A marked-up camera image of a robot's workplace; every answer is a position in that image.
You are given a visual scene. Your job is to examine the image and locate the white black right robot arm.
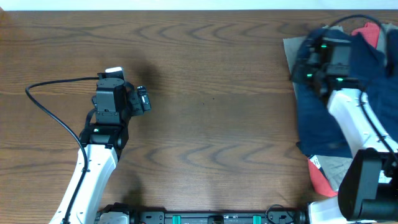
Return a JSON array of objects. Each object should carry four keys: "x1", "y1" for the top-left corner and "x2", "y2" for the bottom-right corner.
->
[{"x1": 283, "y1": 27, "x2": 397, "y2": 223}]

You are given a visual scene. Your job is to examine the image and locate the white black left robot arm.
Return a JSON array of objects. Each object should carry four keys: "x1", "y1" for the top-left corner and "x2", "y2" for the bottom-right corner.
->
[{"x1": 51, "y1": 78, "x2": 151, "y2": 223}]

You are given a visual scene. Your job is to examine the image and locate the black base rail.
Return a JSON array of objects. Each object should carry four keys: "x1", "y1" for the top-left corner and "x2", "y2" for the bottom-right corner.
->
[{"x1": 94, "y1": 203, "x2": 309, "y2": 224}]

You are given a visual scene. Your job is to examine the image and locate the khaki beige shorts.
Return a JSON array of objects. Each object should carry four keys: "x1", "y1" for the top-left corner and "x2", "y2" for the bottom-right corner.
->
[{"x1": 282, "y1": 25, "x2": 354, "y2": 191}]

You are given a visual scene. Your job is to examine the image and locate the red garment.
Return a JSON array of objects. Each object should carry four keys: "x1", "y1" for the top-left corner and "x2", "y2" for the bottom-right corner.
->
[{"x1": 308, "y1": 22, "x2": 381, "y2": 197}]

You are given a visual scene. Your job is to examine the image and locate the grey olive garment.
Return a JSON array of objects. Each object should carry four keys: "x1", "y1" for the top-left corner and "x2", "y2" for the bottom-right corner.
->
[{"x1": 376, "y1": 24, "x2": 397, "y2": 70}]

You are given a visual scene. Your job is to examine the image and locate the navy blue shorts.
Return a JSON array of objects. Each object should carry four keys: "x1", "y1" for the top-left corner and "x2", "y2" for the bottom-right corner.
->
[{"x1": 315, "y1": 29, "x2": 397, "y2": 157}]

